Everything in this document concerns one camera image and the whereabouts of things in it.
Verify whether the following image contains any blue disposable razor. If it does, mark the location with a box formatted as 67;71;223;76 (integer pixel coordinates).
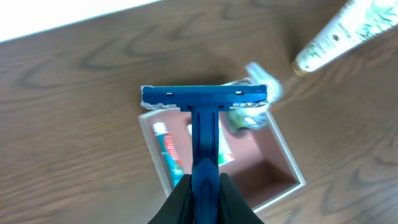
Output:
141;85;267;224

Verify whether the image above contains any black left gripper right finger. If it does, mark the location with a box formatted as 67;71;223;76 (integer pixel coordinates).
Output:
218;173;264;224

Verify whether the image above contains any white box pink interior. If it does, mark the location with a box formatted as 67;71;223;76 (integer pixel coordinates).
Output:
139;109;305;212

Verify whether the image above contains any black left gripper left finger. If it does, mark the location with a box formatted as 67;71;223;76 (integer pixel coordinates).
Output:
148;174;193;224

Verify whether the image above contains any clear spray bottle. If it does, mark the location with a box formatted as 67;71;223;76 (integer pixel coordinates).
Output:
224;62;283;135

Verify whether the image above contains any cream lotion tube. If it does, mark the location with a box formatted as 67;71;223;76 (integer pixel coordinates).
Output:
292;0;397;77

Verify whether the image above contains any teal white toothpaste tube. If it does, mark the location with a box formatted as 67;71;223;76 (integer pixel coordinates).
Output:
152;122;184;187

